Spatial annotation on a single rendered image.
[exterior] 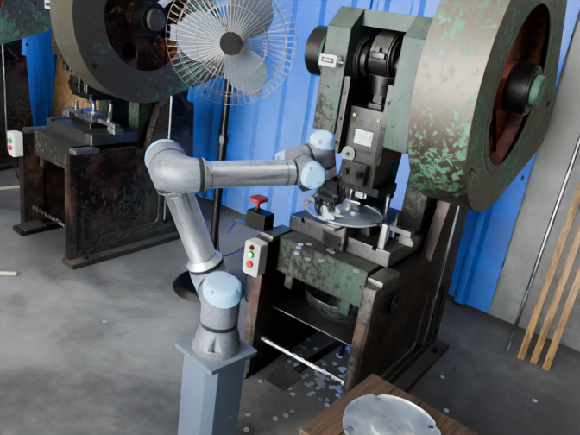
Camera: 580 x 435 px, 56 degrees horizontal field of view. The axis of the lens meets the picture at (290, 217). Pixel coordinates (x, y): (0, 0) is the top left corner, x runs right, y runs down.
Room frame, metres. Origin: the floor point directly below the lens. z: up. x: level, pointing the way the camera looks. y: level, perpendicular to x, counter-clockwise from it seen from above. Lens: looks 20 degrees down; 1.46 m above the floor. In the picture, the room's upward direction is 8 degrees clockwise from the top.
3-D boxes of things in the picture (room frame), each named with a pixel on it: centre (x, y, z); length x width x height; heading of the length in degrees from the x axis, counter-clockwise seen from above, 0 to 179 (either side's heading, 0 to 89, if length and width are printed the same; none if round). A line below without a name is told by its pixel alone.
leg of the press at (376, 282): (2.03, -0.57, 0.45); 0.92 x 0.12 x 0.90; 146
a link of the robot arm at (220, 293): (1.47, 0.17, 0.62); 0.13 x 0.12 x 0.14; 23
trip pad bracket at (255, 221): (2.04, 0.12, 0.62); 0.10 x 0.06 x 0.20; 56
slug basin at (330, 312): (2.06, -0.27, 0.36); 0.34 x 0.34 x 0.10
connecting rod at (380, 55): (2.06, -0.27, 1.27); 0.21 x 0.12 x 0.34; 146
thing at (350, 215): (1.96, -0.20, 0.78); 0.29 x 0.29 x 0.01
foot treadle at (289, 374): (1.95, -0.19, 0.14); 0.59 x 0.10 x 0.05; 146
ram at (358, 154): (2.03, -0.25, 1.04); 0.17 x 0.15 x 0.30; 146
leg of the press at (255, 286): (2.33, -0.12, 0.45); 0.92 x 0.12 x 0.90; 146
